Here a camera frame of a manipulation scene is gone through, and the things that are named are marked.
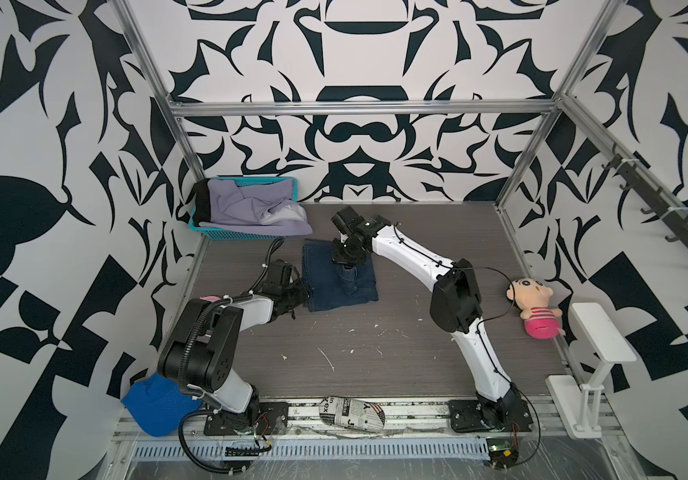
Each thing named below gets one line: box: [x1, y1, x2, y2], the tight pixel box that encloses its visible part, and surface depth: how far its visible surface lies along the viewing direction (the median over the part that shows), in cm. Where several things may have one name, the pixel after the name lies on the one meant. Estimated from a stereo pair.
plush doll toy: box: [506, 278, 565, 339], surface depth 89 cm
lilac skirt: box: [199, 178, 313, 236], surface depth 114 cm
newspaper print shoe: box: [319, 396, 386, 433], surface depth 74 cm
